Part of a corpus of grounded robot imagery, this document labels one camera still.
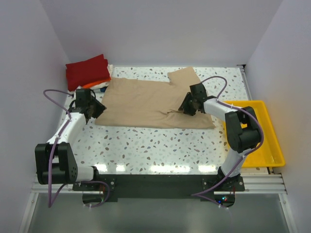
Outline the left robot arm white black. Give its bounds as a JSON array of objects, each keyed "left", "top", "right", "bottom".
[{"left": 35, "top": 88, "right": 106, "bottom": 190}]

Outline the beige t-shirt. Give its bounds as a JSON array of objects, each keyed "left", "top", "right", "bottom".
[{"left": 95, "top": 67, "right": 215, "bottom": 129}]

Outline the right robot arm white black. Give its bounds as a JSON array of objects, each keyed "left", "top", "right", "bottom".
[{"left": 178, "top": 83, "right": 264, "bottom": 191}]

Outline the folded red t-shirt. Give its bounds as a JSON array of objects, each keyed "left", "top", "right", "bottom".
[{"left": 66, "top": 54, "right": 111, "bottom": 91}]

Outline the yellow plastic tray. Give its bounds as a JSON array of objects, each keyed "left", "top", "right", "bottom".
[{"left": 226, "top": 100, "right": 286, "bottom": 168}]

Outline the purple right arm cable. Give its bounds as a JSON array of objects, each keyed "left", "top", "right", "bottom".
[{"left": 190, "top": 76, "right": 265, "bottom": 209}]

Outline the folded orange t-shirt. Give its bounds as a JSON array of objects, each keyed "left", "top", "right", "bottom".
[{"left": 82, "top": 78, "right": 111, "bottom": 89}]

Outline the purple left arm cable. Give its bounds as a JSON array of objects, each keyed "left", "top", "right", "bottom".
[{"left": 43, "top": 89, "right": 111, "bottom": 209}]

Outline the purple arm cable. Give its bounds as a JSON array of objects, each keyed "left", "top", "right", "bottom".
[
  {"left": 43, "top": 89, "right": 111, "bottom": 209},
  {"left": 190, "top": 76, "right": 265, "bottom": 209}
]

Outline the folded white blue t-shirt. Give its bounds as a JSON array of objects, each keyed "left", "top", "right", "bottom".
[{"left": 92, "top": 86, "right": 108, "bottom": 93}]

